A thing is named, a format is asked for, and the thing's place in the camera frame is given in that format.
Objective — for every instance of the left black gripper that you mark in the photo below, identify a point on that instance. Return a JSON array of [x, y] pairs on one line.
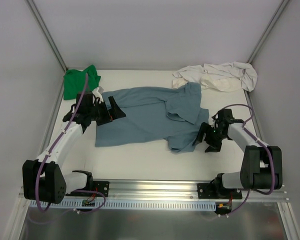
[[105, 113]]

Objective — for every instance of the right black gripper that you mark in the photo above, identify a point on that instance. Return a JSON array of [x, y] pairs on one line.
[[210, 135]]

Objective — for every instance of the blue t shirt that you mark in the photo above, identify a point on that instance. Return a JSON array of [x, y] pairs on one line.
[[155, 113]]

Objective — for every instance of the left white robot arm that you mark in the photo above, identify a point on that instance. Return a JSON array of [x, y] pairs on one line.
[[43, 180]]

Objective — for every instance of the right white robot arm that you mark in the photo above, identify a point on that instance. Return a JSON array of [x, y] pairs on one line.
[[261, 168]]

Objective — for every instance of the green t shirt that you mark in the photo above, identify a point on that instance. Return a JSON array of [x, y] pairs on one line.
[[74, 81]]

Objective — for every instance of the white t shirt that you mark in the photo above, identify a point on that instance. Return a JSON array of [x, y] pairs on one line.
[[242, 71]]

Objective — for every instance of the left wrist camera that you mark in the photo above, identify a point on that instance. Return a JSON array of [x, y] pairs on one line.
[[98, 92]]

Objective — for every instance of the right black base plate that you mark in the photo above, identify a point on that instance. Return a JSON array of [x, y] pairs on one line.
[[211, 191]]

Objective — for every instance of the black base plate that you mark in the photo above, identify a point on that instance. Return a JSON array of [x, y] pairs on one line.
[[96, 188], [211, 191]]

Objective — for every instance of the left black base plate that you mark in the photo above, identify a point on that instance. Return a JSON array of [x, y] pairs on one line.
[[96, 188]]

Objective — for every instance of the aluminium mounting rail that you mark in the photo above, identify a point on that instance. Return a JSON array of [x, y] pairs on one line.
[[161, 190]]

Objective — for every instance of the slotted white cable duct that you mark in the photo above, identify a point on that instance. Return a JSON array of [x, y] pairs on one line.
[[121, 204]]

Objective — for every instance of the left aluminium frame post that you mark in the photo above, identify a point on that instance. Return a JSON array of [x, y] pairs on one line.
[[46, 33]]

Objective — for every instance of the aluminium frame post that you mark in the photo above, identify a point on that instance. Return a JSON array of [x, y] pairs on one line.
[[268, 30], [46, 33]]

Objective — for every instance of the right aluminium frame post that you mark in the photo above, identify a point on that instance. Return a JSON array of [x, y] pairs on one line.
[[268, 30]]

